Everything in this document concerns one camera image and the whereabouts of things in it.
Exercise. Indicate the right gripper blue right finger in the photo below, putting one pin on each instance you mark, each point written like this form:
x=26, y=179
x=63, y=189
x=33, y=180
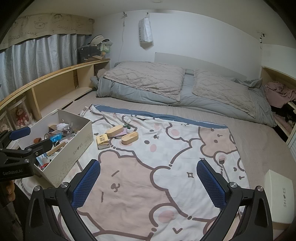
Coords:
x=213, y=183

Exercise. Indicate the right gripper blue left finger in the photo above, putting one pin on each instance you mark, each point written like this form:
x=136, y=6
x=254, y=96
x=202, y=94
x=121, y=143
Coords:
x=83, y=182

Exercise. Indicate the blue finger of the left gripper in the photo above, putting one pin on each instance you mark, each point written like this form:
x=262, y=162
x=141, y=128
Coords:
x=20, y=133
x=40, y=147

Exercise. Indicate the yellow tissue pack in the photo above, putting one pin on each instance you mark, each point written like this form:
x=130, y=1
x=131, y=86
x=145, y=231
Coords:
x=102, y=141

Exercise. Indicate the oval wooden block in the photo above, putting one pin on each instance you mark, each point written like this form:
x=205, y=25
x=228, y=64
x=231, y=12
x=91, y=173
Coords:
x=112, y=132
x=129, y=138

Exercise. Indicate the purple paper envelope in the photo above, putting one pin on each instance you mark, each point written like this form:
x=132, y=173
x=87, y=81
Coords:
x=120, y=135

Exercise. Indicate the white cable tie loop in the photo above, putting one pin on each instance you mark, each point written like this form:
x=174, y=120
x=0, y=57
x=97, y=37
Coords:
x=128, y=120

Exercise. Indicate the person's left hand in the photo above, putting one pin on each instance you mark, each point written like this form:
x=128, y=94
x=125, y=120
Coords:
x=10, y=191

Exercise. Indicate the doll in clear box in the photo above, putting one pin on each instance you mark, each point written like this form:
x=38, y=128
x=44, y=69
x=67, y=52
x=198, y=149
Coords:
x=22, y=118

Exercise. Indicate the wooden bedside shelf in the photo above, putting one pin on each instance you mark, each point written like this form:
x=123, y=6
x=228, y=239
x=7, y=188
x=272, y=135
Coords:
x=55, y=90

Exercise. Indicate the metal back scratcher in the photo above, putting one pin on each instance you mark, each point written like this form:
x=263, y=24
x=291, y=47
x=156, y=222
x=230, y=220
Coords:
x=221, y=162

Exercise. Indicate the white shoe box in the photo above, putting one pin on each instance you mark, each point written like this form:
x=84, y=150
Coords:
x=70, y=134

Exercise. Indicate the cartoon bear blanket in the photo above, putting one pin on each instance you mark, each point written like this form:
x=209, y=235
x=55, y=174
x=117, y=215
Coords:
x=147, y=190

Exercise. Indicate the white shoe box lid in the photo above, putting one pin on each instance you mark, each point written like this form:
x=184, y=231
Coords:
x=281, y=199

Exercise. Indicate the grey curtain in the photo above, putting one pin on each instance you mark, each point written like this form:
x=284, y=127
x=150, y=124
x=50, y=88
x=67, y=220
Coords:
x=31, y=59

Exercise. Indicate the black bag on shelf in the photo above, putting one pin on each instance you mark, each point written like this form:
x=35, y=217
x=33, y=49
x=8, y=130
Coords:
x=88, y=53

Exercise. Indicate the pink clothes pile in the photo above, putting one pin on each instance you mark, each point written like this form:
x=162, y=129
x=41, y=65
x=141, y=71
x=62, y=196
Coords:
x=278, y=94

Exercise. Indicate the grey quilted duvet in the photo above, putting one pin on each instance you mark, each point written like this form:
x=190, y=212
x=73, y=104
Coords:
x=170, y=85

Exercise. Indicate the white cap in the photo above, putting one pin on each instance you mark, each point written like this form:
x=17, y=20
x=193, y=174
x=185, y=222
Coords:
x=98, y=40

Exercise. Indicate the white headboard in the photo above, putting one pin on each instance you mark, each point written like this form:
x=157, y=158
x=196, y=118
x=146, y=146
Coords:
x=192, y=64

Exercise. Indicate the white hanging paper bag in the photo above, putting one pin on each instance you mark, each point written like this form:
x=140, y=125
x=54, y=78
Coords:
x=145, y=31

